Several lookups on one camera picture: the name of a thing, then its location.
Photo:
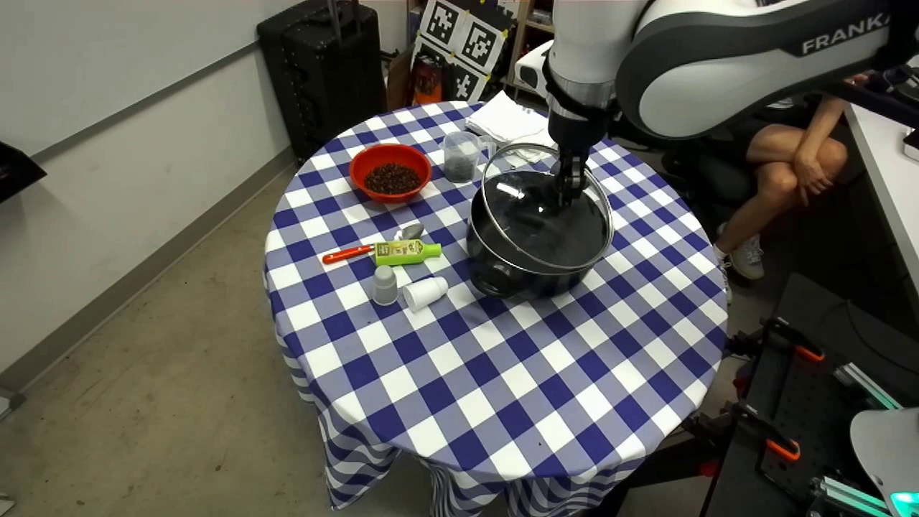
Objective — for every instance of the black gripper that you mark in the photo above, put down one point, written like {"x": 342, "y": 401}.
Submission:
{"x": 575, "y": 160}

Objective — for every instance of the round glass pot lid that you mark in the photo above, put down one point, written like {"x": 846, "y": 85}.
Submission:
{"x": 520, "y": 225}

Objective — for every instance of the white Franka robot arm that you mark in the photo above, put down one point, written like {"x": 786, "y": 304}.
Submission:
{"x": 727, "y": 67}

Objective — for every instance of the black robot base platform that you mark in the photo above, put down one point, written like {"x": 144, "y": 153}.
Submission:
{"x": 813, "y": 404}

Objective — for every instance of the forearm of seated person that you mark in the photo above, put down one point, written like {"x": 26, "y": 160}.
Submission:
{"x": 830, "y": 121}

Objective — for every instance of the black cooking pot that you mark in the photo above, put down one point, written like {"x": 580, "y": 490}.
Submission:
{"x": 504, "y": 275}

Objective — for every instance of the seated person hand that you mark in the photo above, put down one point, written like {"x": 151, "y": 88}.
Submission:
{"x": 817, "y": 173}

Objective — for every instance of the folded white towel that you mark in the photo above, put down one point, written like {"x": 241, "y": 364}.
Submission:
{"x": 507, "y": 120}

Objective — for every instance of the white storage box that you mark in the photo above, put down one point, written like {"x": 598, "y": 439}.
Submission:
{"x": 533, "y": 67}

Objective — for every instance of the green tube package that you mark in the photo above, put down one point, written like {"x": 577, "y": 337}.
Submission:
{"x": 408, "y": 253}

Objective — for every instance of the small white cup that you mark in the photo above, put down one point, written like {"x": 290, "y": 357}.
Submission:
{"x": 424, "y": 292}

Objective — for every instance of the red bowl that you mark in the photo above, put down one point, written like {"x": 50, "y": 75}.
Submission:
{"x": 392, "y": 176}

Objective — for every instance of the white sneaker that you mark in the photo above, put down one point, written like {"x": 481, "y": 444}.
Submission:
{"x": 748, "y": 261}

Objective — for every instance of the black white marker tag board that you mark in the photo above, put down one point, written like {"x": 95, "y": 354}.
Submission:
{"x": 470, "y": 34}

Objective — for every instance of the seated person bare legs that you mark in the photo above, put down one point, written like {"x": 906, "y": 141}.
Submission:
{"x": 764, "y": 160}

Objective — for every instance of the blue white checked tablecloth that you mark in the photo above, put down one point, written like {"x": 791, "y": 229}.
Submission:
{"x": 498, "y": 384}

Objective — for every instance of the black orange bar clamp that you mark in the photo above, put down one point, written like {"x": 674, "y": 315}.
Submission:
{"x": 764, "y": 434}
{"x": 791, "y": 344}

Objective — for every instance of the large black equipment case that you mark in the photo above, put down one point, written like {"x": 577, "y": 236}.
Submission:
{"x": 319, "y": 67}

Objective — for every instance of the white counter top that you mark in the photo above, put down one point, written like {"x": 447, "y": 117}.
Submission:
{"x": 892, "y": 203}

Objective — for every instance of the grey round plate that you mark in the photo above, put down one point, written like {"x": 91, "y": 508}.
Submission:
{"x": 886, "y": 450}

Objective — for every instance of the black angular object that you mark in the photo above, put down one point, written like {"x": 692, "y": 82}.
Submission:
{"x": 19, "y": 170}

